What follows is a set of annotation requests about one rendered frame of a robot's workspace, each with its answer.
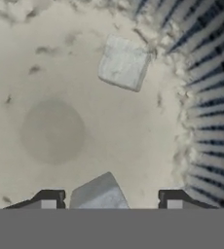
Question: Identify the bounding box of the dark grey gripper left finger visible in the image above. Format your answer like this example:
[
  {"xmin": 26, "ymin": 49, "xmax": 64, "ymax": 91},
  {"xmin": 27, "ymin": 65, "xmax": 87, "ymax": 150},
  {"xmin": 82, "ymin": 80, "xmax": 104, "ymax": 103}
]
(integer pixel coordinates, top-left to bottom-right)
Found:
[{"xmin": 3, "ymin": 189, "xmax": 67, "ymax": 210}]

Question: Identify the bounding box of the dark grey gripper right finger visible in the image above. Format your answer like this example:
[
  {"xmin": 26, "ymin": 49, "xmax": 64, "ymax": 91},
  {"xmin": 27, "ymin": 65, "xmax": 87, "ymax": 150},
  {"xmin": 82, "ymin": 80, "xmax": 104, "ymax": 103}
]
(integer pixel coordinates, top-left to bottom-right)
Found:
[{"xmin": 158, "ymin": 189, "xmax": 219, "ymax": 210}]

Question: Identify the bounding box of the pale grey ice cube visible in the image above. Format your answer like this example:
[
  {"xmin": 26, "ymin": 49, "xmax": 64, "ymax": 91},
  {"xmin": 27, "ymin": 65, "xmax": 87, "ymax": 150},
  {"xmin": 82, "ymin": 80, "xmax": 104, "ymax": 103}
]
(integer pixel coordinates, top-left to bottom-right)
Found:
[
  {"xmin": 68, "ymin": 171, "xmax": 131, "ymax": 210},
  {"xmin": 97, "ymin": 33, "xmax": 153, "ymax": 93}
]

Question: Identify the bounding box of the white bowl with blue stripes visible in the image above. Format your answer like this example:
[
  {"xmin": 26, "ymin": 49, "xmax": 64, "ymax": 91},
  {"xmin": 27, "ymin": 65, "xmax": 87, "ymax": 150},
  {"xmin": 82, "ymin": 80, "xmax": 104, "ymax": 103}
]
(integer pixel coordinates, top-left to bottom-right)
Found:
[{"xmin": 0, "ymin": 0, "xmax": 224, "ymax": 210}]

